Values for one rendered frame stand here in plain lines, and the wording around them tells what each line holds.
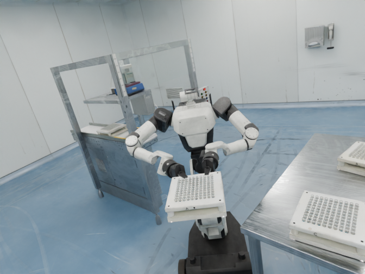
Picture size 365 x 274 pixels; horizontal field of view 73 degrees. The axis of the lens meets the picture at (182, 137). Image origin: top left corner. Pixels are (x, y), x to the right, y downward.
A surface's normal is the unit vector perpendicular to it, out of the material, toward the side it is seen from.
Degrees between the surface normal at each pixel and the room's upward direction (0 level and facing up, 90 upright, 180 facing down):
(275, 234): 0
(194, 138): 91
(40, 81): 90
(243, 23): 90
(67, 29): 90
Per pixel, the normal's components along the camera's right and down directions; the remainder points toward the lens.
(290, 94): -0.53, 0.40
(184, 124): -0.06, 0.38
